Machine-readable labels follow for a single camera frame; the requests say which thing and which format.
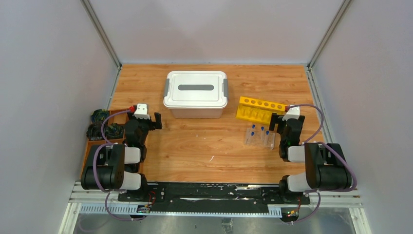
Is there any pink plastic bin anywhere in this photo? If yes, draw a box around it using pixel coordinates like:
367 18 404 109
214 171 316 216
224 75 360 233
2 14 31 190
166 107 224 118

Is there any white plastic lid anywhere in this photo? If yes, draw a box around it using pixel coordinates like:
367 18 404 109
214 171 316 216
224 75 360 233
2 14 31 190
163 71 229 109

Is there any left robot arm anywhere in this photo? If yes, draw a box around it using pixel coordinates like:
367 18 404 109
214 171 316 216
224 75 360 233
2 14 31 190
80 106 163 201

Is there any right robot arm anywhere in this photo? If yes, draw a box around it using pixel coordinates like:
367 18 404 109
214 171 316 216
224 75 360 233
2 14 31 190
269 113 357 204

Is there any wooden compartment tray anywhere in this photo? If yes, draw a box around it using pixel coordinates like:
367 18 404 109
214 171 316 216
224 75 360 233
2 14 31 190
80 109 133 174

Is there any rolled patterned tie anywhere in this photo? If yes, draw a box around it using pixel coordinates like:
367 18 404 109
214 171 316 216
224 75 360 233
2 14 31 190
86 122 103 141
104 123 124 140
90 109 110 123

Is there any clear well plate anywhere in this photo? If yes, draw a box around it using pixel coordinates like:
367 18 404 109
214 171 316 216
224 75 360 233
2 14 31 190
244 127 275 150

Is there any yellow test tube rack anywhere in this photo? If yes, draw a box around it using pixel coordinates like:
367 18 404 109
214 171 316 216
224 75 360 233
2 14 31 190
235 96 287 125

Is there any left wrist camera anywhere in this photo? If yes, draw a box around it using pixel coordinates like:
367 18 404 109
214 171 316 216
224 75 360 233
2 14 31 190
133 103 150 119

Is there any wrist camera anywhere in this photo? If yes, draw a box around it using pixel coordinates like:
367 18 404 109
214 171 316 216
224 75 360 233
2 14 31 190
133 103 150 119
282 105 300 121

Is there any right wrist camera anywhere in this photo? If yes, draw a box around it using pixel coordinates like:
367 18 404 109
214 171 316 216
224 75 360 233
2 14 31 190
282 105 300 121

